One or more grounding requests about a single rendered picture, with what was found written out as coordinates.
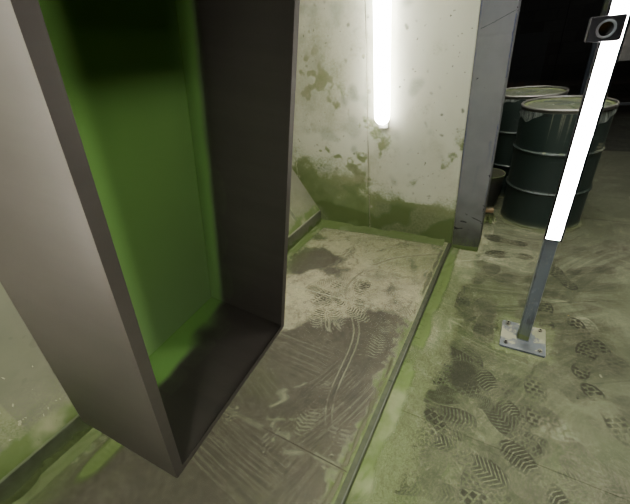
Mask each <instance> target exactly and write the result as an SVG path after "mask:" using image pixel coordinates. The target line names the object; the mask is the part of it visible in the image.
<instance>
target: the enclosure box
mask: <svg viewBox="0 0 630 504"><path fill-rule="evenodd" d="M299 10H300V0H0V282H1V284H2V286H3V288H4V289H5V291H6V293H7V294H8V296H9V298H10V299H11V301H12V303H13V304H14V306H15V308H16V310H17V311H18V313H19V315H20V316H21V318H22V320H23V321H24V323H25V325H26V326H27V328H28V330H29V332H30V333H31V335H32V337H33V338H34V340H35V342H36V343H37V345H38V347H39V348H40V350H41V352H42V354H43V355H44V357H45V359H46V360H47V362H48V364H49V365H50V367H51V369H52V370H53V372H54V374H55V375H56V377H57V379H58V381H59V382H60V384H61V386H62V387H63V389H64V391H65V392H66V394H67V396H68V397H69V399H70V401H71V403H72V404H73V406H74V408H75V409H76V411H77V413H78V414H79V416H80V418H81V419H82V421H83V422H85V423H87V424H88V425H90V426H92V427H93V428H95V429H97V430H98V431H100V432H101V433H103V434H105V435H106V436H108V437H110V438H111V439H113V440H115V441H116V442H118V443H120V444H121V445H123V446H125V447H126V448H128V449H129V450H131V451H133V452H134V453H136V454H138V455H139V456H141V457H143V458H144V459H146V460H148V461H149V462H151V463H152V464H154V465H156V466H157V467H159V468H161V469H162V470H164V471H166V472H167V473H169V474H171V475H172V476H174V477H175V478H178V477H179V476H180V474H181V473H182V471H183V470H184V468H185V467H186V466H187V464H188V463H189V461H190V460H191V458H192V457H193V456H194V454H195V453H196V451H197V450H198V448H199V447H200V446H201V444H202V443H203V441H204V440H205V438H206V437H207V436H208V434H209V433H210V431H211V430H212V428H213V427H214V426H215V424H216V423H217V421H218V420H219V418H220V417H221V416H222V414H223V413H224V411H225V410H226V408H227V407H228V406H229V404H230V403H231V401H232V400H233V398H234V397H235V396H236V394H237V393H238V391H239V390H240V388H241V387H242V386H243V384H244V383H245V381H246V380H247V378H248V377H249V376H250V374H251V373H252V371H253V370H254V368H255V367H256V366H257V364H258V363H259V361H260V360H261V358H262V357H263V356H264V354H265V353H266V351H267V350H268V349H269V347H270V346H271V344H272V343H273V341H274V340H275V339H276V337H277V336H278V334H279V333H280V331H281V330H282V329H283V327H284V313H285V293H286V273H287V253H288V232H289V212H290V192H291V172H292V151H293V131H294V111H295V91H296V71H297V50H298V30H299Z"/></svg>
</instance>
